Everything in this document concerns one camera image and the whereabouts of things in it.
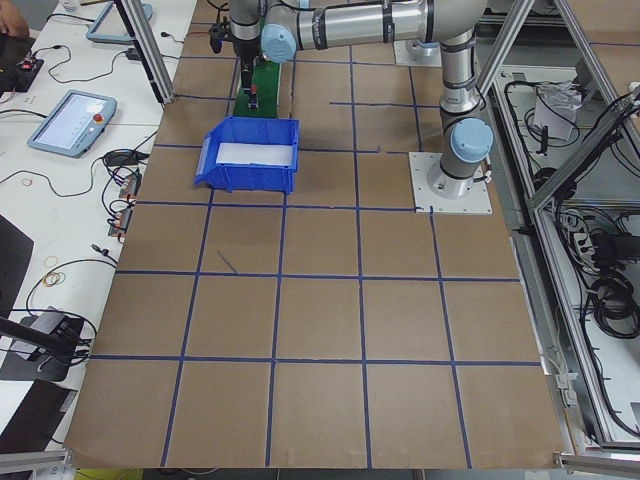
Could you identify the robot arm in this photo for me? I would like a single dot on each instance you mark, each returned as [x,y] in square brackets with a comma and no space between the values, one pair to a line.
[277,30]
[422,49]

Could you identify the red push button switch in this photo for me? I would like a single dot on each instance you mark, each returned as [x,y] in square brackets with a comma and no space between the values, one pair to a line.
[253,102]

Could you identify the teach pendant with red button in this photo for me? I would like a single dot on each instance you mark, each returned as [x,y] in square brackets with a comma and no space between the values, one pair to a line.
[74,124]

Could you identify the white foam pad in left bin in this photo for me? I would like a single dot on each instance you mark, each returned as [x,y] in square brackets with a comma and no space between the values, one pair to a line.
[260,154]

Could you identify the aluminium frame post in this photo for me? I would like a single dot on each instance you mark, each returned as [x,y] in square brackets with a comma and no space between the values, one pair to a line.
[139,29]

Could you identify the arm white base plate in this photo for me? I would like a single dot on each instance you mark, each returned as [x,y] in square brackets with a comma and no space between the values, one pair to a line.
[450,200]
[403,58]

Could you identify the green conveyor belt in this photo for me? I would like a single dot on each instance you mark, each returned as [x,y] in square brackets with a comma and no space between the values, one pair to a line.
[265,84]

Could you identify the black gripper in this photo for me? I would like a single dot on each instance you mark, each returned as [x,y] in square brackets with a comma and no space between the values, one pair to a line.
[245,53]

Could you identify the blue bin on left side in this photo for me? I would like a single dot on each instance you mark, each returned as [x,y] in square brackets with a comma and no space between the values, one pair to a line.
[230,177]

